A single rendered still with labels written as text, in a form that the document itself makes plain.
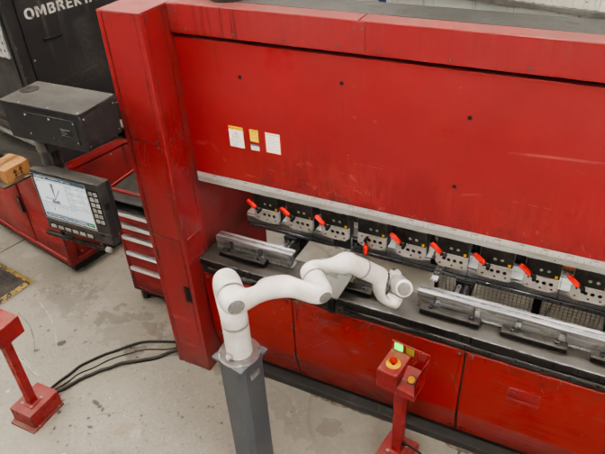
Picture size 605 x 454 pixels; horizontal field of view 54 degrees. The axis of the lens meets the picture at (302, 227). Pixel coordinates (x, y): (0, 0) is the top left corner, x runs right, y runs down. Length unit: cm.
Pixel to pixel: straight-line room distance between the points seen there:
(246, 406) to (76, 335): 201
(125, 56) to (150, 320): 218
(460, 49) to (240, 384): 168
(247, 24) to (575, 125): 141
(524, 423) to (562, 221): 117
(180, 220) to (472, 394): 179
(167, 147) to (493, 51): 161
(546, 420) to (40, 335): 336
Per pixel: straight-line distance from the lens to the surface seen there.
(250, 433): 307
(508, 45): 239
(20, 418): 419
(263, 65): 282
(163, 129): 306
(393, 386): 301
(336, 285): 308
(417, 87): 255
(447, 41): 244
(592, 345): 310
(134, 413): 400
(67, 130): 295
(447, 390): 337
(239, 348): 268
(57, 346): 460
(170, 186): 321
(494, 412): 338
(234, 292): 244
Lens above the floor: 301
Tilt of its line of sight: 35 degrees down
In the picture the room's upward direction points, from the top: 3 degrees counter-clockwise
